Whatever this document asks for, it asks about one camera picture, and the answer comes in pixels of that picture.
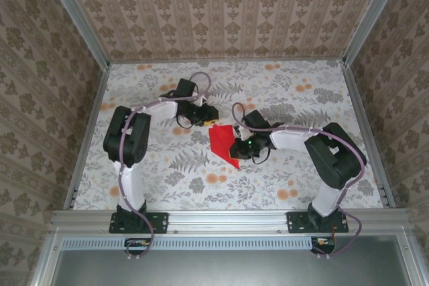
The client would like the thin aluminium table rail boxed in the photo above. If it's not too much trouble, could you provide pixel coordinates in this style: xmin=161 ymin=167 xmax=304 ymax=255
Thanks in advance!
xmin=109 ymin=59 xmax=345 ymax=65

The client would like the aluminium frame post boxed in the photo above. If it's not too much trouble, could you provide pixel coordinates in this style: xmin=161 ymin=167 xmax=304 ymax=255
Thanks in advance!
xmin=342 ymin=0 xmax=409 ymax=66
xmin=39 ymin=0 xmax=111 ymax=68

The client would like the aluminium table side rail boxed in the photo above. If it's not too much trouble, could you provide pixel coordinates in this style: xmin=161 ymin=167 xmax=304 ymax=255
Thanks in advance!
xmin=340 ymin=60 xmax=398 ymax=209
xmin=63 ymin=63 xmax=112 ymax=210

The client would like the grey metal panel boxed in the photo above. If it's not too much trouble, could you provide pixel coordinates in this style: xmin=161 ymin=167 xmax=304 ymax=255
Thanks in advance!
xmin=53 ymin=248 xmax=412 ymax=286

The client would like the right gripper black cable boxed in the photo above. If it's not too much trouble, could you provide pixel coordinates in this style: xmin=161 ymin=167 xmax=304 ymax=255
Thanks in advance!
xmin=251 ymin=147 xmax=271 ymax=165

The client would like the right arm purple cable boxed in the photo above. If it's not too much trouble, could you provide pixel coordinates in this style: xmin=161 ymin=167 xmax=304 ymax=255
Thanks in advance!
xmin=231 ymin=101 xmax=368 ymax=262

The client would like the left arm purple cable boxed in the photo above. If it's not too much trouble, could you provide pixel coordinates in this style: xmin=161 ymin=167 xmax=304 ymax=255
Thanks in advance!
xmin=117 ymin=71 xmax=212 ymax=262

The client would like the grey slotted cable duct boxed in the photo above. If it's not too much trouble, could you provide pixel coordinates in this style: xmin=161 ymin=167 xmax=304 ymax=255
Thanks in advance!
xmin=62 ymin=236 xmax=336 ymax=251

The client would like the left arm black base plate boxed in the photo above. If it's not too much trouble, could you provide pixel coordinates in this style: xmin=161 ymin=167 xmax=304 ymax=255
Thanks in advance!
xmin=109 ymin=211 xmax=170 ymax=234

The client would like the red cloth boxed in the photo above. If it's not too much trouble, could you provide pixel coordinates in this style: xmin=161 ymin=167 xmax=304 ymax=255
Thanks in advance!
xmin=208 ymin=124 xmax=242 ymax=169

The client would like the black cable port with connectors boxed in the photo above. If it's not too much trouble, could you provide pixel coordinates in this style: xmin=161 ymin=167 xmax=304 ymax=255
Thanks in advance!
xmin=124 ymin=237 xmax=152 ymax=256
xmin=310 ymin=235 xmax=336 ymax=255

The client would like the aluminium cabinet frame bar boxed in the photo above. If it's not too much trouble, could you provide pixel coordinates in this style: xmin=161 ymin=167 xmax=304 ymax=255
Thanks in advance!
xmin=29 ymin=228 xmax=64 ymax=286
xmin=395 ymin=232 xmax=427 ymax=286

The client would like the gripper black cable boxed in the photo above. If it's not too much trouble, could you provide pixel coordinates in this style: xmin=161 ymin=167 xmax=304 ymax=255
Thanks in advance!
xmin=176 ymin=115 xmax=202 ymax=129
xmin=251 ymin=147 xmax=271 ymax=165

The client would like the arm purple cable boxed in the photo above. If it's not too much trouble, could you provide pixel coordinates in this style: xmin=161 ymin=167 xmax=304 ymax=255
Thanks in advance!
xmin=231 ymin=101 xmax=368 ymax=262
xmin=117 ymin=71 xmax=212 ymax=262

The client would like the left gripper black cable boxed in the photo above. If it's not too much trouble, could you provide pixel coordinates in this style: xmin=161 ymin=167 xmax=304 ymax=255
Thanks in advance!
xmin=176 ymin=115 xmax=202 ymax=129

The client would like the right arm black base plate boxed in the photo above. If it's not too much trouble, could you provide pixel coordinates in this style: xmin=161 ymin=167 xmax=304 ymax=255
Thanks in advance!
xmin=287 ymin=211 xmax=349 ymax=234

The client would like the wide aluminium mounting beam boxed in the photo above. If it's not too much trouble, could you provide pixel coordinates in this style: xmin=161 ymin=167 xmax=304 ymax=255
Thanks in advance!
xmin=50 ymin=208 xmax=412 ymax=236

